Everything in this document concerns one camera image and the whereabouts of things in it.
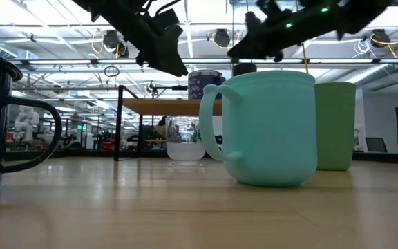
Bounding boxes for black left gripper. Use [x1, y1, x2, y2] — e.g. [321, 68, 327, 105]
[115, 12, 189, 78]

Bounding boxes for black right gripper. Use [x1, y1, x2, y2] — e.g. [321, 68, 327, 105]
[227, 11, 324, 62]

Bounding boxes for tall black cup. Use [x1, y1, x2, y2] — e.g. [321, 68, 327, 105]
[231, 62, 258, 78]

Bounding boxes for purple steel mug white lettering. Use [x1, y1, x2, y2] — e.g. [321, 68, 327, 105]
[187, 69, 227, 101]

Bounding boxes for teal plastic mug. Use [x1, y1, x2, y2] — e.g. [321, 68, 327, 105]
[198, 70, 319, 188]

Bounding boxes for clear glass cup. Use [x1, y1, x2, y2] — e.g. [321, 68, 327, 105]
[165, 116, 206, 163]

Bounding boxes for green plastic cup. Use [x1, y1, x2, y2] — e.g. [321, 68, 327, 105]
[314, 82, 357, 172]

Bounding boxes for wooden shelf black metal legs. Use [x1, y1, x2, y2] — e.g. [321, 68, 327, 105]
[113, 84, 223, 162]

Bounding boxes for grey office chair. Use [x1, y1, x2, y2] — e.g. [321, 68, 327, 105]
[364, 137, 388, 154]

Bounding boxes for white humanoid robot figure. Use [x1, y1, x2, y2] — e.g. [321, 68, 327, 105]
[13, 104, 41, 142]

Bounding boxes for black ceiling cable reel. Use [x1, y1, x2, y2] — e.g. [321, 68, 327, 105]
[370, 28, 392, 48]
[213, 28, 231, 48]
[102, 29, 121, 50]

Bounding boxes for yellow hanging cable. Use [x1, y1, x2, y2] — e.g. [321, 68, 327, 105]
[301, 43, 310, 75]

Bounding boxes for black hanging cable ring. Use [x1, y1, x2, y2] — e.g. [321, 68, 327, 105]
[103, 65, 121, 78]

